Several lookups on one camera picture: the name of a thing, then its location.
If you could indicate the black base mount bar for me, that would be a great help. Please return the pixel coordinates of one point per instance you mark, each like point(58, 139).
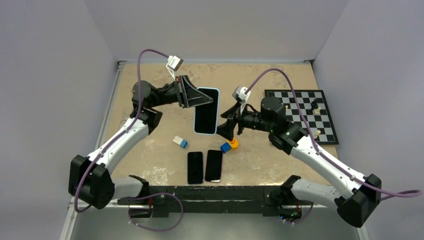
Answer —
point(267, 200)

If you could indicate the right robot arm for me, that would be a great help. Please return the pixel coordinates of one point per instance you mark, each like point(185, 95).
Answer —
point(352, 194)

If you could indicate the white blue toy block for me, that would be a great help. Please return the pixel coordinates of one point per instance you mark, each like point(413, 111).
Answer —
point(183, 143)

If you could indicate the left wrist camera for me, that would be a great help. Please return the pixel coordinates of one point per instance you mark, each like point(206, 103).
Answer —
point(173, 64)

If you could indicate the orange blue toy block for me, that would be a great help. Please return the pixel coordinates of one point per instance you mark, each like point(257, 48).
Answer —
point(229, 145)

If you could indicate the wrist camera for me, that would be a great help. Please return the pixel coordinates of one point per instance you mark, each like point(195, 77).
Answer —
point(241, 94)
point(173, 64)

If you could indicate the black phone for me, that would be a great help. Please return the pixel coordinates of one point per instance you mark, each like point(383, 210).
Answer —
point(195, 168)

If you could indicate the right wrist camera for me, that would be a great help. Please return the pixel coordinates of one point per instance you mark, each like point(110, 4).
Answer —
point(241, 94)

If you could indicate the black chess piece right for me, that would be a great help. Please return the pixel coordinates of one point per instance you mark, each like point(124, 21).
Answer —
point(314, 105)

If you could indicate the white chess pawn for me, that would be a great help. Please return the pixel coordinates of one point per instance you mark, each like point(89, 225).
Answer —
point(317, 111)

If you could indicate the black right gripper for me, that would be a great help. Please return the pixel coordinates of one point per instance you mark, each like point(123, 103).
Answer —
point(227, 129)

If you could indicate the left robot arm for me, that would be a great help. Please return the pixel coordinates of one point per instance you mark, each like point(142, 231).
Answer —
point(90, 176)

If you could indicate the white chess piece front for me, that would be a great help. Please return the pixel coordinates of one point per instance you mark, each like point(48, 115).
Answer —
point(316, 134)

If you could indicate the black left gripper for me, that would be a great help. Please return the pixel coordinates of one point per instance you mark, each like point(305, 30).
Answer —
point(187, 96)

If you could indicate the black white chessboard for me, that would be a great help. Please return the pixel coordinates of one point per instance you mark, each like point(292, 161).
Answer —
point(298, 102)

